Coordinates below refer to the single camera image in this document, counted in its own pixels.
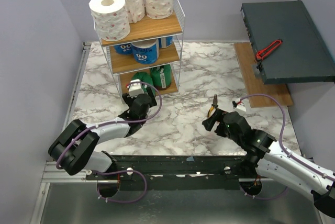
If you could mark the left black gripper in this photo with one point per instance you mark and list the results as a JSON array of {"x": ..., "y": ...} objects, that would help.
[{"x": 129, "y": 100}]

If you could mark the yellow handled pliers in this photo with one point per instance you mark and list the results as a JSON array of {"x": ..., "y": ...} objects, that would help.
[{"x": 213, "y": 107}]

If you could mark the black metal base rail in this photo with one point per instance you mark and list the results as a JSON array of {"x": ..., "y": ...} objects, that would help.
[{"x": 177, "y": 173}]

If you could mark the plain white bottom paper roll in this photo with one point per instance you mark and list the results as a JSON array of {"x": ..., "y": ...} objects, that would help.
[{"x": 110, "y": 18}]

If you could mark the brown paper roll green base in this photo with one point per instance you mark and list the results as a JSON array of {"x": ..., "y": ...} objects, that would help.
[{"x": 161, "y": 76}]

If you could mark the blue-bottom paper roll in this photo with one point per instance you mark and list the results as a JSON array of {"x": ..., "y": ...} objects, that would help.
[{"x": 146, "y": 52}]

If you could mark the white wire wooden shelf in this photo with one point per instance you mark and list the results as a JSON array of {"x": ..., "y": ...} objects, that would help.
[{"x": 124, "y": 67}]

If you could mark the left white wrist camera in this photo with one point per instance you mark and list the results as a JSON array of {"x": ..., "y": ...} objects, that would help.
[{"x": 135, "y": 88}]

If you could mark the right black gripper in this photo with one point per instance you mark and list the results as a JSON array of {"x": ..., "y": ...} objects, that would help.
[{"x": 218, "y": 115}]

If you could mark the aluminium frame rail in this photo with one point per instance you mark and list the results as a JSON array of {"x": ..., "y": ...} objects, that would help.
[{"x": 50, "y": 173}]

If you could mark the red black utility knife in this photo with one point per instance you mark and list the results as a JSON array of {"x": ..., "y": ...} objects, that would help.
[{"x": 264, "y": 53}]

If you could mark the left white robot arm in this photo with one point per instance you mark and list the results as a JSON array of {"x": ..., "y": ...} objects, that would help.
[{"x": 74, "y": 148}]

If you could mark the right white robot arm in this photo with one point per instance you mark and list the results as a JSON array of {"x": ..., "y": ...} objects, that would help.
[{"x": 271, "y": 159}]

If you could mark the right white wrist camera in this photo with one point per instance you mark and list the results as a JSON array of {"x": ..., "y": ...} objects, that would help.
[{"x": 239, "y": 106}]

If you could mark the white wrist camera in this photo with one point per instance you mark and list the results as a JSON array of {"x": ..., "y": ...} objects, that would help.
[
  {"x": 239, "y": 106},
  {"x": 135, "y": 88}
]

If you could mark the wooden board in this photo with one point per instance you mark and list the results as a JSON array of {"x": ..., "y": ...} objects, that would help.
[{"x": 253, "y": 85}]

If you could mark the blue cartoon-face paper roll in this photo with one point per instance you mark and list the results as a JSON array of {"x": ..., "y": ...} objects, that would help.
[{"x": 123, "y": 49}]

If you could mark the dark grey flat metal box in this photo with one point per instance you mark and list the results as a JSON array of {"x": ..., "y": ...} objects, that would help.
[{"x": 303, "y": 56}]

